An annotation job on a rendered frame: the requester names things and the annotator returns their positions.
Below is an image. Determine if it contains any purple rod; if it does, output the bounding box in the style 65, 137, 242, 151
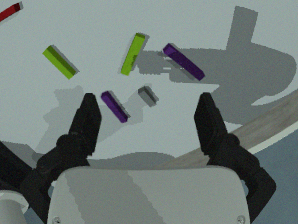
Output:
163, 43, 205, 81
101, 91, 128, 123

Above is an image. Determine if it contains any lime green rod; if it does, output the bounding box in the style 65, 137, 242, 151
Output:
121, 33, 145, 76
42, 45, 76, 79

